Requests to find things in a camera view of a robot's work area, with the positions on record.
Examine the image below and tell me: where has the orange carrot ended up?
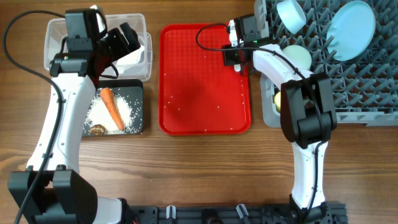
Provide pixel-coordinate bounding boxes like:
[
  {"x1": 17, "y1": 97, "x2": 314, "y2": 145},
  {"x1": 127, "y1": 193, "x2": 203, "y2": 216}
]
[{"x1": 100, "y1": 88, "x2": 124, "y2": 130}]

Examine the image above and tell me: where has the yellow plastic cup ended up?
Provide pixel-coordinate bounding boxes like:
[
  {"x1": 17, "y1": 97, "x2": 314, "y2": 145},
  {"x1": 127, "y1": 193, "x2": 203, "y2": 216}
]
[{"x1": 274, "y1": 91, "x2": 281, "y2": 113}]

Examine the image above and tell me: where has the green bowl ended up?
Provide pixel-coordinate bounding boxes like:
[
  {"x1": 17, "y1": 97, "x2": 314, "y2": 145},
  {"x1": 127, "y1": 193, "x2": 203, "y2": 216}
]
[{"x1": 282, "y1": 45, "x2": 312, "y2": 70}]

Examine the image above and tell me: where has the light blue bowl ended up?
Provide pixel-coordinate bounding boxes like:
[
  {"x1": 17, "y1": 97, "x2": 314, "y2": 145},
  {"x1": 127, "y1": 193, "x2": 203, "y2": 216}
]
[{"x1": 276, "y1": 0, "x2": 307, "y2": 34}]

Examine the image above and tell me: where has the light blue plate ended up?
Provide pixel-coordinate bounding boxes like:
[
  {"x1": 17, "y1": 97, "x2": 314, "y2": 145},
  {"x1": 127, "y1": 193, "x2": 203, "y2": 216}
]
[{"x1": 326, "y1": 1, "x2": 376, "y2": 62}]

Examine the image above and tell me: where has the white plastic spoon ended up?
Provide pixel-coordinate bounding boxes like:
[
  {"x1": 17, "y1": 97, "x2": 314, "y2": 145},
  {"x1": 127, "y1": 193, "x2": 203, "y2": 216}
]
[{"x1": 233, "y1": 64, "x2": 241, "y2": 72}]

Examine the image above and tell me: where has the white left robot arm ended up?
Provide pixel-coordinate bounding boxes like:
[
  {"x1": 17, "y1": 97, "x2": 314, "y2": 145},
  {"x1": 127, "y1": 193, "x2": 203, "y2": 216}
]
[{"x1": 8, "y1": 23, "x2": 140, "y2": 223}]

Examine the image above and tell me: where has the clear plastic waste bin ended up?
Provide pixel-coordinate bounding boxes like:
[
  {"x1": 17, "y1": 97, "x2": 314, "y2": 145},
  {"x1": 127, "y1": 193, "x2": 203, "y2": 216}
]
[{"x1": 44, "y1": 13, "x2": 152, "y2": 82}]

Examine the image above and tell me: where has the red serving tray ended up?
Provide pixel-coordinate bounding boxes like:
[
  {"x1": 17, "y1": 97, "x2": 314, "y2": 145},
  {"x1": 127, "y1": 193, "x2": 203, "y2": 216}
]
[{"x1": 158, "y1": 24, "x2": 251, "y2": 136}]

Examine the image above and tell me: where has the pile of white rice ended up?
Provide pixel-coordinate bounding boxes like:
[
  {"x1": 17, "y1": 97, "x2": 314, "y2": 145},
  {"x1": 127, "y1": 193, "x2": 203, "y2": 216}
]
[{"x1": 83, "y1": 87, "x2": 142, "y2": 135}]

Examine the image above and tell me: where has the brown food scrap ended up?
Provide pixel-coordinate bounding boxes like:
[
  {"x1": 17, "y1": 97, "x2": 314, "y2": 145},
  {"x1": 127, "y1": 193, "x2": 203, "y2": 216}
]
[{"x1": 89, "y1": 124, "x2": 106, "y2": 136}]

